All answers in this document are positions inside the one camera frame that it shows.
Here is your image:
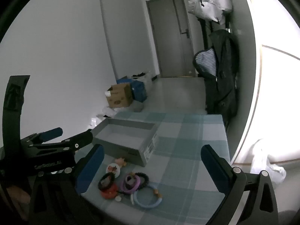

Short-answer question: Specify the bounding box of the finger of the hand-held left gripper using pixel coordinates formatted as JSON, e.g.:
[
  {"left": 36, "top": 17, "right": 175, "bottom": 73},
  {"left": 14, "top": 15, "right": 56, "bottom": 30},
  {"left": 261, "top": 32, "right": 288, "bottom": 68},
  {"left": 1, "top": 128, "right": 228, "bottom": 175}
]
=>
[
  {"left": 37, "top": 127, "right": 64, "bottom": 143},
  {"left": 54, "top": 129, "right": 94, "bottom": 155}
]

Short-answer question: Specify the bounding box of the person's left hand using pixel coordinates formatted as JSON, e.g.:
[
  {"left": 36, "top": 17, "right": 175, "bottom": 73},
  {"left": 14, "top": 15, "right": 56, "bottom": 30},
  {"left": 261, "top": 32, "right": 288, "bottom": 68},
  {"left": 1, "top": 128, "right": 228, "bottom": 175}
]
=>
[{"left": 0, "top": 185, "right": 30, "bottom": 212}]

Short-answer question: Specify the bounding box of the black jacket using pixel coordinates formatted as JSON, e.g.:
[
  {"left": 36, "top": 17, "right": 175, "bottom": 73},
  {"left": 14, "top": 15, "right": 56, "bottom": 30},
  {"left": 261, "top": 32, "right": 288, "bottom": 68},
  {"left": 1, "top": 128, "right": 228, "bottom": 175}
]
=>
[{"left": 193, "top": 29, "right": 239, "bottom": 127}]

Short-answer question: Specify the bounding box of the light blue ring bracelet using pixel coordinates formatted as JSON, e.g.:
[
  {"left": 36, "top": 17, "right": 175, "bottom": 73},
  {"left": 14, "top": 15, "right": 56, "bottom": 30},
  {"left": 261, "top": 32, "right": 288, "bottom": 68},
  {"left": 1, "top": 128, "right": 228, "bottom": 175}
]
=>
[{"left": 131, "top": 184, "right": 163, "bottom": 209}]

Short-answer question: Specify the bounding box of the black hair tie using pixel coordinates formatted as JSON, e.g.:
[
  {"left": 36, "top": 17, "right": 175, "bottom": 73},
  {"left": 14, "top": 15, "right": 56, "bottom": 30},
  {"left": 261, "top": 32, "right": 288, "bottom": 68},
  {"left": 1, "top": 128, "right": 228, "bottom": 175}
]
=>
[{"left": 98, "top": 172, "right": 116, "bottom": 191}]

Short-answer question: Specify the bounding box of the brown cardboard box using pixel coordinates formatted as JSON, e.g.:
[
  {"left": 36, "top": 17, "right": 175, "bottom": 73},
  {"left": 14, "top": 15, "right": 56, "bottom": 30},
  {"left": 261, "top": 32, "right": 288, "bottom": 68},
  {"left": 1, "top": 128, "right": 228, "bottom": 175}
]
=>
[{"left": 105, "top": 82, "right": 134, "bottom": 109}]

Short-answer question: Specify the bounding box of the grey cardboard box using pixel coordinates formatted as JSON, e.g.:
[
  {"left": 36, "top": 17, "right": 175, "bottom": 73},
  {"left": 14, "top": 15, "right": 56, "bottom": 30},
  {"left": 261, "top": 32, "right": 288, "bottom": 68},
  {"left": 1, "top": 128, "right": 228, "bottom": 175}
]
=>
[{"left": 92, "top": 118, "right": 159, "bottom": 167}]

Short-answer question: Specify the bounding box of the striped shirt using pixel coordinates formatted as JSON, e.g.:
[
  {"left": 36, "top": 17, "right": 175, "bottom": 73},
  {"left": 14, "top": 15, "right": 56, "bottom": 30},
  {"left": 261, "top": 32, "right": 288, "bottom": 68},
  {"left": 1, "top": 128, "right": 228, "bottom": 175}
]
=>
[{"left": 196, "top": 49, "right": 217, "bottom": 77}]

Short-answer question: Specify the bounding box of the white round hair clip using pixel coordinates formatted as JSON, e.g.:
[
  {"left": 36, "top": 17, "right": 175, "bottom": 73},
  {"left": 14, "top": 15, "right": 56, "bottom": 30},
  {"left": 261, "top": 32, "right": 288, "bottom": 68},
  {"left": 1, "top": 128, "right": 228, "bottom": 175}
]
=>
[{"left": 106, "top": 163, "right": 122, "bottom": 177}]

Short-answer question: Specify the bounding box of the grey door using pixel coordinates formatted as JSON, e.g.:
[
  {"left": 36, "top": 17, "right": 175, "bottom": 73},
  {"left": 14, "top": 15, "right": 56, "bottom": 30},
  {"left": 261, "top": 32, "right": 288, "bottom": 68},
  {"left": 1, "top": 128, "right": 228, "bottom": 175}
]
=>
[{"left": 146, "top": 0, "right": 196, "bottom": 78}]

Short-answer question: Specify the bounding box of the black beaded bracelet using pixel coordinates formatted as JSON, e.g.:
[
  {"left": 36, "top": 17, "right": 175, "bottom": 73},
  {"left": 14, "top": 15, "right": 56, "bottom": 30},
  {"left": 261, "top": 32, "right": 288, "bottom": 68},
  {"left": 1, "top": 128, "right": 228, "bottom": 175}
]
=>
[{"left": 133, "top": 172, "right": 150, "bottom": 189}]

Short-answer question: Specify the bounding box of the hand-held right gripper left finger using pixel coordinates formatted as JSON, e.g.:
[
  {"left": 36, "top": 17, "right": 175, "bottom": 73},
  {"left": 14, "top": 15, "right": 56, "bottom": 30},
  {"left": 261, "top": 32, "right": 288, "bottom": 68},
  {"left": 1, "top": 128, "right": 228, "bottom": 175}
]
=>
[{"left": 28, "top": 144, "right": 105, "bottom": 225}]

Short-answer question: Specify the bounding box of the white plastic bag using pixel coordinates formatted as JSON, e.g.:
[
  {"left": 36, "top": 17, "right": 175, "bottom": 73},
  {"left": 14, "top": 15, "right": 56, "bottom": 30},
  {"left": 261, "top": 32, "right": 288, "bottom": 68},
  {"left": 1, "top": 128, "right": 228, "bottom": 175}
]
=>
[
  {"left": 90, "top": 106, "right": 118, "bottom": 126},
  {"left": 250, "top": 139, "right": 287, "bottom": 189}
]

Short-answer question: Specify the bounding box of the white bag with black items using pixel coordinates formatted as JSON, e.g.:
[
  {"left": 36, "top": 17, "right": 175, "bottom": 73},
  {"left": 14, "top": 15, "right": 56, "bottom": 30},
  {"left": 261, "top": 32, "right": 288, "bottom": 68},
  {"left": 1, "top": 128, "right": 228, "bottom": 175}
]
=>
[{"left": 131, "top": 71, "right": 153, "bottom": 85}]

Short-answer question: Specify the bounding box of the purple ring bracelet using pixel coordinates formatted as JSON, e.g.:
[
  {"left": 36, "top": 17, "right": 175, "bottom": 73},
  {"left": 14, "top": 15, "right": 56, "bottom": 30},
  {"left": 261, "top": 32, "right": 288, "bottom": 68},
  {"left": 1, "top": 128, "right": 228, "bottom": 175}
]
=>
[{"left": 121, "top": 172, "right": 141, "bottom": 194}]

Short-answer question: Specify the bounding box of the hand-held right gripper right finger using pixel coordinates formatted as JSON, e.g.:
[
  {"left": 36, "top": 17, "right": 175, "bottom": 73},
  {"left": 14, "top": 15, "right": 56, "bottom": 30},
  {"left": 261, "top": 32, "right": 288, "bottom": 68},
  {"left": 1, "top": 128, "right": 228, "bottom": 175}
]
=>
[{"left": 201, "top": 145, "right": 278, "bottom": 225}]

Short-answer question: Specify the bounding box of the blue box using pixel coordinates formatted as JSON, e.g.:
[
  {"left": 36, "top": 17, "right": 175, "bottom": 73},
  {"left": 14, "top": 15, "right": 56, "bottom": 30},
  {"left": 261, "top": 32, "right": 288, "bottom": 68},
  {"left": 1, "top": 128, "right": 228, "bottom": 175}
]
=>
[{"left": 116, "top": 76, "right": 148, "bottom": 103}]

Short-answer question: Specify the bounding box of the white backpack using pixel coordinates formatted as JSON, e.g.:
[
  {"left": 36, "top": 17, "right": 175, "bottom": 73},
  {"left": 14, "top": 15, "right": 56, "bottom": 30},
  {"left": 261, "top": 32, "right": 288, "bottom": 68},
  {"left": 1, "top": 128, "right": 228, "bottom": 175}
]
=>
[{"left": 187, "top": 0, "right": 233, "bottom": 25}]

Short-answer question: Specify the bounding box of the checked teal tablecloth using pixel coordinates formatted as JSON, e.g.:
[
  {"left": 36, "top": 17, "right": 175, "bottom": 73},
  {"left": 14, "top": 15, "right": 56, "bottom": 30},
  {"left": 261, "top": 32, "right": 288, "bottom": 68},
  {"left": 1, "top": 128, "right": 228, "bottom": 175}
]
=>
[{"left": 77, "top": 111, "right": 231, "bottom": 225}]

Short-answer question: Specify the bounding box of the red hair accessory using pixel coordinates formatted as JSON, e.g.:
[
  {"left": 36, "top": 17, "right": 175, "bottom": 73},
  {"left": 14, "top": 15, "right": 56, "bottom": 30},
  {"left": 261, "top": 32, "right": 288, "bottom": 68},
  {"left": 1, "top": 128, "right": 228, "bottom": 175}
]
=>
[{"left": 101, "top": 184, "right": 119, "bottom": 200}]

